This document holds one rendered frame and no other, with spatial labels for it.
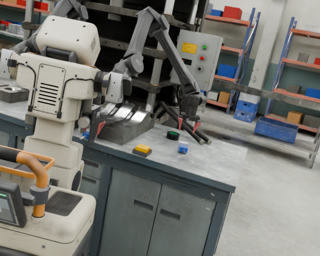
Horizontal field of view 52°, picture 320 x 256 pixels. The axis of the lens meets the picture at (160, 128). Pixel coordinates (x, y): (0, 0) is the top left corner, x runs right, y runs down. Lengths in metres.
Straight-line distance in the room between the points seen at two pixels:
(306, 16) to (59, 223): 7.61
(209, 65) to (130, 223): 1.25
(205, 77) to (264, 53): 5.53
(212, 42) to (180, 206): 1.23
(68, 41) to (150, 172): 0.80
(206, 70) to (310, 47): 5.82
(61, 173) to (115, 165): 0.46
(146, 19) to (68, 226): 1.00
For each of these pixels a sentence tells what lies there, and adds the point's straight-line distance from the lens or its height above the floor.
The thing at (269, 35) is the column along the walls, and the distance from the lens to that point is 7.95.
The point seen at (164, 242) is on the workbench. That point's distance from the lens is 1.89.
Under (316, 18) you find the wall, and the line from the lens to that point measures 8.20.
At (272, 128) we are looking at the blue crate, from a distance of 5.30.
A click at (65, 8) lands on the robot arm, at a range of 1.77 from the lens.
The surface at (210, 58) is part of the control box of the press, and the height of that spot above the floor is 1.31.
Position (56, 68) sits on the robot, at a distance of 1.28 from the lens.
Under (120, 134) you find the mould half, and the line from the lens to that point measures 1.77.
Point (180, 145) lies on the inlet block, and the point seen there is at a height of 0.84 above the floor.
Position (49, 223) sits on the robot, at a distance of 1.06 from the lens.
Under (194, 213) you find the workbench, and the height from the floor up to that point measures 0.57.
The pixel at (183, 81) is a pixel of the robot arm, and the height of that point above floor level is 1.19.
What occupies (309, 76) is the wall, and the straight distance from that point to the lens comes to 8.13.
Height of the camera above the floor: 1.39
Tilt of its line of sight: 15 degrees down
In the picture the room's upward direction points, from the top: 11 degrees clockwise
